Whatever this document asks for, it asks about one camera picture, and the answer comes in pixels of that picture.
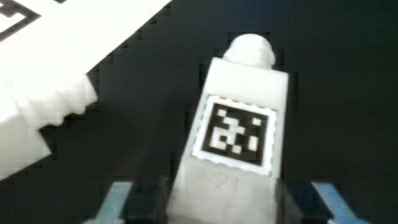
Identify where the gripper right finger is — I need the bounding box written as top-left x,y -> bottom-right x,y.
277,181 -> 372,224

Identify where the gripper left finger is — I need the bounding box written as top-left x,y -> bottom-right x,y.
87,177 -> 169,224

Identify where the white table leg with tag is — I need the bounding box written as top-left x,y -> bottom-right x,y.
167,34 -> 290,224

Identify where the white square tabletop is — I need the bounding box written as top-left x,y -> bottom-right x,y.
0,0 -> 173,180

